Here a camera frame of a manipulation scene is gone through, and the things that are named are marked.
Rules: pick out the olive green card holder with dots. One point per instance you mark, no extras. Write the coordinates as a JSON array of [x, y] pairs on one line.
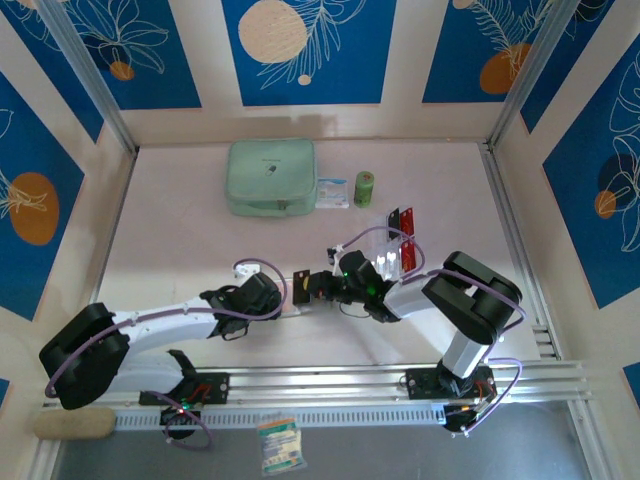
[[297, 311]]

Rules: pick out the black credit card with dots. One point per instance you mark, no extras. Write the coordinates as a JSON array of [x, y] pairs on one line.
[[300, 295], [394, 222]]

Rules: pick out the red packets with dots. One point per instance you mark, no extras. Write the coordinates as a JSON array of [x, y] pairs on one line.
[[387, 250]]

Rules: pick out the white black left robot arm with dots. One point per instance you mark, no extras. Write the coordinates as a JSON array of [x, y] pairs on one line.
[[165, 325]]

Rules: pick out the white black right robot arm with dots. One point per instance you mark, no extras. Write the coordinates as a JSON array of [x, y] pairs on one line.
[[410, 300]]

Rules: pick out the red credit card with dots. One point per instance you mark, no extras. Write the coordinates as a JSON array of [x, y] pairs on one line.
[[407, 221], [409, 257]]

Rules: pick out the green cylinder can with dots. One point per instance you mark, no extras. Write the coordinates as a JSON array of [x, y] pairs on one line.
[[364, 190]]

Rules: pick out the white blue sachet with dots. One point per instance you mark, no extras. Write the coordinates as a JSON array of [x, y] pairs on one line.
[[332, 192]]

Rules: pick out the green orange plastic packet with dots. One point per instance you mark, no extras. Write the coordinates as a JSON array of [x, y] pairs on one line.
[[281, 445]]

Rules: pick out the black connector module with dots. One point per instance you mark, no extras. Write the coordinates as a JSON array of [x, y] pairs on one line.
[[457, 420], [180, 425]]

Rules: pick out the mint green zip pouch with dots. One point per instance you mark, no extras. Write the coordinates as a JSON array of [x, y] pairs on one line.
[[270, 172]]

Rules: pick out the grey metal panel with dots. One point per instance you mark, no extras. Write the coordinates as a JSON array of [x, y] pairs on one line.
[[400, 455]]

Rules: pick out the beige foam block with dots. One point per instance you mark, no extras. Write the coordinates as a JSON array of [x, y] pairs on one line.
[[75, 424]]

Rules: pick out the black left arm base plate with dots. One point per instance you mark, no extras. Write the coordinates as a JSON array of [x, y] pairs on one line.
[[215, 387]]

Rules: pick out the aluminium mounting rail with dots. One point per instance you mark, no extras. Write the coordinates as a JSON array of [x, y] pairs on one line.
[[325, 382]]

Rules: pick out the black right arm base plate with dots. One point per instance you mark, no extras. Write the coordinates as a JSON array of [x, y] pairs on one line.
[[422, 382]]

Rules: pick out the aluminium side rail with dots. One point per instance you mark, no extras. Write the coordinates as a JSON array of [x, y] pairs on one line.
[[505, 225], [111, 235]]

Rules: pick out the aluminium frame post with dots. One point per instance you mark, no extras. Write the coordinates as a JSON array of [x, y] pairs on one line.
[[535, 70], [85, 70]]

